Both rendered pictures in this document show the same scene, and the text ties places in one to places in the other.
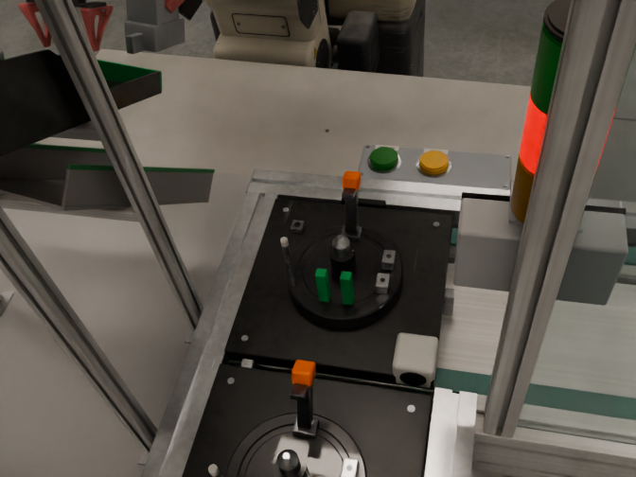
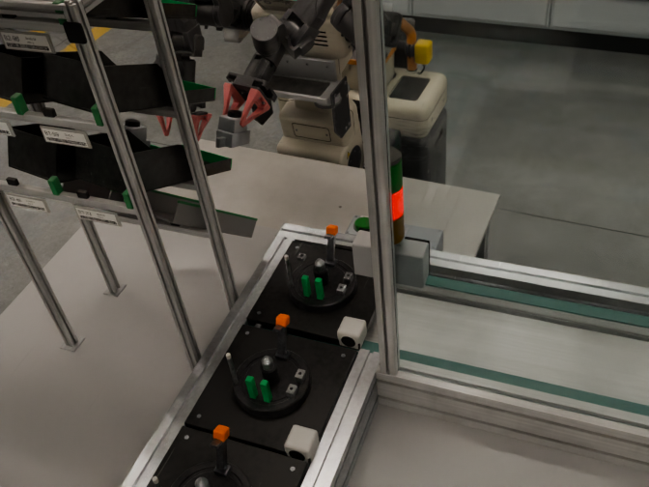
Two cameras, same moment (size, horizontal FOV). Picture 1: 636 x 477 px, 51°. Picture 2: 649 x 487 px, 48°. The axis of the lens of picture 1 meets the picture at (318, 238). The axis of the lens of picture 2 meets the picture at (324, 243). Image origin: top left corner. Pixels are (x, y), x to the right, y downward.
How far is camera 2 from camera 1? 0.70 m
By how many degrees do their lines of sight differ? 10
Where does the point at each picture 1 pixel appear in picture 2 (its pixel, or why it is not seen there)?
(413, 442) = (339, 371)
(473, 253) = (359, 255)
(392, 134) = not seen: hidden behind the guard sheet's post
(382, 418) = (326, 358)
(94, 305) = not seen: hidden behind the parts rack
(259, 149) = (294, 214)
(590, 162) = (383, 209)
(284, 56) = (324, 155)
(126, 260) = (197, 272)
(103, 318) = not seen: hidden behind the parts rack
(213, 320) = (243, 302)
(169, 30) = (240, 136)
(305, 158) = (322, 222)
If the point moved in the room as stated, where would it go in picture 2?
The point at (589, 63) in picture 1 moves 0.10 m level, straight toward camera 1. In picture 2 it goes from (372, 171) to (335, 213)
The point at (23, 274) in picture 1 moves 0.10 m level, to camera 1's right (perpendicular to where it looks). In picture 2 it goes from (155, 243) to (212, 240)
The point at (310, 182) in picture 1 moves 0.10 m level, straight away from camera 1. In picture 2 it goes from (316, 233) to (318, 205)
